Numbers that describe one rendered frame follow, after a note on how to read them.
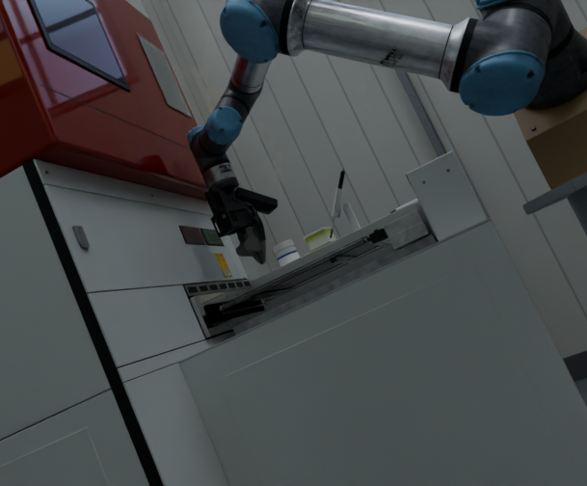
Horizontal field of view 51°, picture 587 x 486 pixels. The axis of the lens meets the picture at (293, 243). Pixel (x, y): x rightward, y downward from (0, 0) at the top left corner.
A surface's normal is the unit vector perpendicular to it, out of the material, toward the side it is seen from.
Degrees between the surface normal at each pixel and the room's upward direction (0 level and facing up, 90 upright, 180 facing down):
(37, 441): 90
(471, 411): 90
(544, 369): 90
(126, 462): 90
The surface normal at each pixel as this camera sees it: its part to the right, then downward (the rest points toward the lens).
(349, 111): -0.47, 0.09
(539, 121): -0.61, -0.58
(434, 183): -0.25, -0.03
